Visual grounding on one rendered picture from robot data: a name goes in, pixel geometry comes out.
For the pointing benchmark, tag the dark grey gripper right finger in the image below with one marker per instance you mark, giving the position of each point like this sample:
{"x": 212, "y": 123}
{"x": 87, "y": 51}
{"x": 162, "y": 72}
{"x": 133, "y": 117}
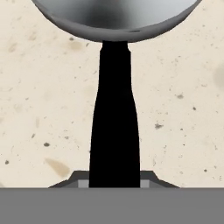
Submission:
{"x": 149, "y": 180}

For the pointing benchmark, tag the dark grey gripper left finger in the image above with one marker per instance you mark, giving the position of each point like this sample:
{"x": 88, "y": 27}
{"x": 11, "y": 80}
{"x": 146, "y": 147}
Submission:
{"x": 76, "y": 180}

